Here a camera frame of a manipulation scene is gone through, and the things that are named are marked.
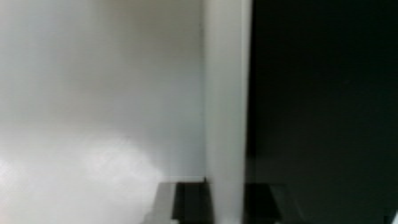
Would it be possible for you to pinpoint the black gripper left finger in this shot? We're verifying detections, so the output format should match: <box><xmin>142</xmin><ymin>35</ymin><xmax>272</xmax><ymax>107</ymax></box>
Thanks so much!
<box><xmin>144</xmin><ymin>182</ymin><xmax>214</xmax><ymax>224</ymax></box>

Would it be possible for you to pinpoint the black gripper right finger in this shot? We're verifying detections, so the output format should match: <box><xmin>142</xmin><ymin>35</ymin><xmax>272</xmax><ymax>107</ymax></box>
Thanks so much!
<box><xmin>244</xmin><ymin>183</ymin><xmax>309</xmax><ymax>224</ymax></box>

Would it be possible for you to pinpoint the white square tabletop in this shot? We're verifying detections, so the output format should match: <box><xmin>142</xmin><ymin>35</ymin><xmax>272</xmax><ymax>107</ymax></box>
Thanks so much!
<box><xmin>0</xmin><ymin>0</ymin><xmax>253</xmax><ymax>224</ymax></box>

